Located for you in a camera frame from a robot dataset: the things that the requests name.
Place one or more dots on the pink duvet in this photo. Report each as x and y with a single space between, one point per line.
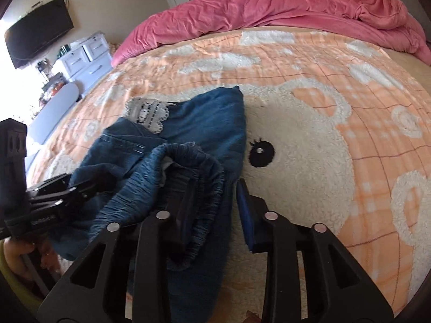
252 10

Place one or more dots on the person's left hand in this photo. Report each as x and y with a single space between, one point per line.
20 250

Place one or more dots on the blue pants with lace hem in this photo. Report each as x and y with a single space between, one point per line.
208 124

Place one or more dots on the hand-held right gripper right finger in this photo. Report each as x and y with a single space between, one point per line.
244 215

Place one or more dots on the grey headboard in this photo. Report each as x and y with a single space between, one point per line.
410 3

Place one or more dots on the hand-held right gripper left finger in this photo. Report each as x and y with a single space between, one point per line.
181 215

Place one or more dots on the person's yellow-green garment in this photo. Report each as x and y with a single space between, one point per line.
10 286

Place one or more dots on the colourful clutter pile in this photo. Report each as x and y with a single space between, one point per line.
52 84

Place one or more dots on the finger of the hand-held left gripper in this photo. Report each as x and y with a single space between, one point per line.
50 182
84 193

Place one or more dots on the orange printed fleece blanket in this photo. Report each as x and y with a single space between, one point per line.
336 141

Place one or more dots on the black television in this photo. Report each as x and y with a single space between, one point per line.
37 33

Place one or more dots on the pale grey oval board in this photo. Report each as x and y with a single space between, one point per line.
55 111

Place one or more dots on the white dresser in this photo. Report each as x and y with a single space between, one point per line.
86 64

